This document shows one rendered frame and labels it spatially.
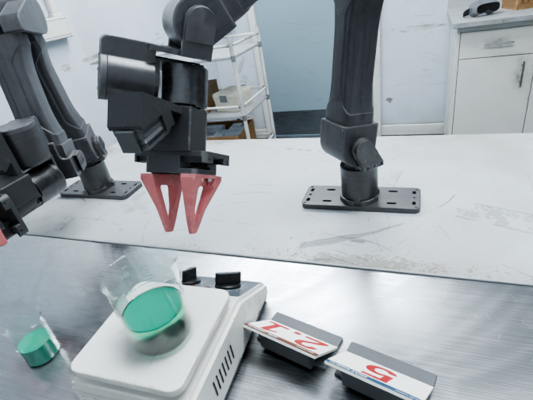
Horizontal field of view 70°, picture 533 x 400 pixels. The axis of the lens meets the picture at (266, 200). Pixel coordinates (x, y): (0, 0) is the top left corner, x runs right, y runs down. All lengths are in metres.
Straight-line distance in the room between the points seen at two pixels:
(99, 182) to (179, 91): 0.50
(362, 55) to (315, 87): 2.75
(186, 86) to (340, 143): 0.25
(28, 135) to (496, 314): 0.66
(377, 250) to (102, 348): 0.38
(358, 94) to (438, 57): 2.63
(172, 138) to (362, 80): 0.29
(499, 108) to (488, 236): 2.15
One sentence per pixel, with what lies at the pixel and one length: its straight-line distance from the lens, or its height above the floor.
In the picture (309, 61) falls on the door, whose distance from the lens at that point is 3.29.
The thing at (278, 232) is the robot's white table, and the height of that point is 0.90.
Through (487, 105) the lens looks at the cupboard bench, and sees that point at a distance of 2.73.
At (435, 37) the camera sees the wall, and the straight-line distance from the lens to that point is 3.19.
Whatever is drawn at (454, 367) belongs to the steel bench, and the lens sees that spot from 0.46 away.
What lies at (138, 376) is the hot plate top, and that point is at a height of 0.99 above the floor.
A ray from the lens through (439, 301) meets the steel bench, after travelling 0.52.
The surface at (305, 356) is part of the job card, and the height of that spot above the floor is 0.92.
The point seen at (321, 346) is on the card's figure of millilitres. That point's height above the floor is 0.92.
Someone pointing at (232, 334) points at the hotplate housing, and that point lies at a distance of 0.42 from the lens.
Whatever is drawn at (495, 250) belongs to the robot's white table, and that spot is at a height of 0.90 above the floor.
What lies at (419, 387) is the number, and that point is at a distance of 0.42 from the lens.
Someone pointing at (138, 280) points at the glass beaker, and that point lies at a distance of 0.39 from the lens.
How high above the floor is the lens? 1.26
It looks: 30 degrees down
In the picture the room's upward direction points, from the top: 10 degrees counter-clockwise
